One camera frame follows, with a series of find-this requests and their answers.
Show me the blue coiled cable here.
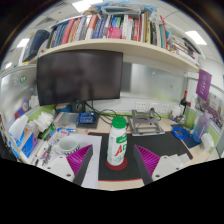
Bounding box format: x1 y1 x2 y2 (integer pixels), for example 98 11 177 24
171 125 191 140

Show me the flat round red coaster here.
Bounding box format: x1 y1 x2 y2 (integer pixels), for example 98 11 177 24
105 156 129 172

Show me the white folded paper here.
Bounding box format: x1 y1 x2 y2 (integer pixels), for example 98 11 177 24
166 153 190 168

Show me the white plastic jar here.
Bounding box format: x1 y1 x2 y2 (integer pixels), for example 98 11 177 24
171 104 183 118

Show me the blue tissue packet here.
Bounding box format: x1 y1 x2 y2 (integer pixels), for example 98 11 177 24
20 131 39 158

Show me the white tissue pile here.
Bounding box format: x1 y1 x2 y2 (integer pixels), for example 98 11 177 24
33 111 55 131

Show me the white written paper sheet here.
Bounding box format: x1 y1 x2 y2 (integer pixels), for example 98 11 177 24
36 133 103 189

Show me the black white checkered mug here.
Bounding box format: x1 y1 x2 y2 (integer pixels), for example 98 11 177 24
58 134 81 157

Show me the white paper packet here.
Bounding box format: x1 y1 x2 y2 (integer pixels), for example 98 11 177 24
199 132 216 151

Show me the black cable bundle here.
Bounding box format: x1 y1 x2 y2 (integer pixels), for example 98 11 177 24
84 101 129 126

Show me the white drink bottle green cap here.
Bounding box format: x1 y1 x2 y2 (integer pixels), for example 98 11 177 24
106 116 128 167

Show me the blue electronics box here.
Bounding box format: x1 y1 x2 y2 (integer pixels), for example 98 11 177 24
77 112 98 127

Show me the dark blue pad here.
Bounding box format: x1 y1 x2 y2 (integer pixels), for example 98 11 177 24
183 134 201 149

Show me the dark wine bottle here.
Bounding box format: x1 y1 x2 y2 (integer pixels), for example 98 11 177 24
179 90 188 108

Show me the tissue box with white tissue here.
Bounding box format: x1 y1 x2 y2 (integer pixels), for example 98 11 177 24
8 114 29 139

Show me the black red-edged desk mat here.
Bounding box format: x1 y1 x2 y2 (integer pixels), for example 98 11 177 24
88 130 194 183

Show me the green packet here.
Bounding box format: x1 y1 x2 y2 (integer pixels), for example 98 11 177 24
38 123 57 140

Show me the black computer monitor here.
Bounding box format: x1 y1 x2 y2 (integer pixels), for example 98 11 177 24
35 49 124 113

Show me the clear plastic box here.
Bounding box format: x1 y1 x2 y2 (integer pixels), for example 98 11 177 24
53 111 80 128

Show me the colourful wall poster board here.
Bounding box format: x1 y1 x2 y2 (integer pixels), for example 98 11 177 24
196 91 224 129

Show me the purple hanging banner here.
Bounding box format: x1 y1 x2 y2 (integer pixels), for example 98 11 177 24
195 68 213 102

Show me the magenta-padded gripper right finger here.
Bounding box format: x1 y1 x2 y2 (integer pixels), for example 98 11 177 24
133 144 184 185

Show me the white wall socket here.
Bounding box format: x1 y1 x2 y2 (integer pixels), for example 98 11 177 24
160 103 171 114
149 102 160 113
134 101 148 113

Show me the grey metal laptop stand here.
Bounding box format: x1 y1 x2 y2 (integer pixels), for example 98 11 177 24
127 109 166 137

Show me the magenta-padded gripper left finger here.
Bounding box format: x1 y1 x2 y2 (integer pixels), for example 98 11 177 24
43 143 95 187

